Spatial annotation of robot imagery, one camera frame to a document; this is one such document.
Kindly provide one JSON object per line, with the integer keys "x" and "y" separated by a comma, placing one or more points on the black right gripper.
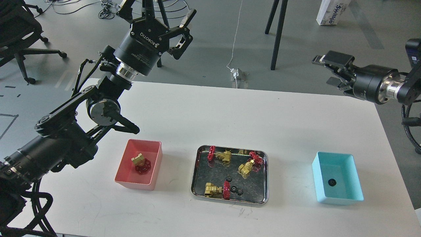
{"x": 377, "y": 84}

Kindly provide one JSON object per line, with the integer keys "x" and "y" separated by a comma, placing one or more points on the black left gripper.
{"x": 141, "y": 47}

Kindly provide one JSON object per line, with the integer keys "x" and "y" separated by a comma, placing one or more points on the brass valve red handle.
{"x": 142, "y": 165}
{"x": 253, "y": 164}
{"x": 212, "y": 190}
{"x": 225, "y": 156}

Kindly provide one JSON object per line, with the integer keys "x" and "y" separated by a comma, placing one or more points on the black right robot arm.
{"x": 408, "y": 93}

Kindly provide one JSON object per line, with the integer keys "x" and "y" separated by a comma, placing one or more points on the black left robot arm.
{"x": 69, "y": 134}

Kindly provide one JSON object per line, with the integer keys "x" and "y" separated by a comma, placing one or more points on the white cardboard box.
{"x": 330, "y": 11}

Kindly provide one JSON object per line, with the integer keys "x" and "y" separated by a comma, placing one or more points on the blue plastic box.
{"x": 342, "y": 168}

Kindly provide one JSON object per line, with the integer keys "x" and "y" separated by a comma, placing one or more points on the pink plastic box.
{"x": 128, "y": 177}

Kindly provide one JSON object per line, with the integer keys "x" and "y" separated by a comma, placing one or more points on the black tripod right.
{"x": 279, "y": 30}

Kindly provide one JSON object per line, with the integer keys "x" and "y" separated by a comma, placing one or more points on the white power adapter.
{"x": 237, "y": 75}

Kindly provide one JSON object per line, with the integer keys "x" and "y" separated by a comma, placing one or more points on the black office chair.
{"x": 18, "y": 31}

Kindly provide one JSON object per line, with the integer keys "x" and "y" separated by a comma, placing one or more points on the metal tray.
{"x": 255, "y": 187}

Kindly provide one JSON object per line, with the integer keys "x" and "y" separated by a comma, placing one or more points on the brass valve red handle top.
{"x": 225, "y": 156}

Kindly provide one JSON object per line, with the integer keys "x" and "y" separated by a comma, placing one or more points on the brass valve red handle bottom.
{"x": 212, "y": 190}

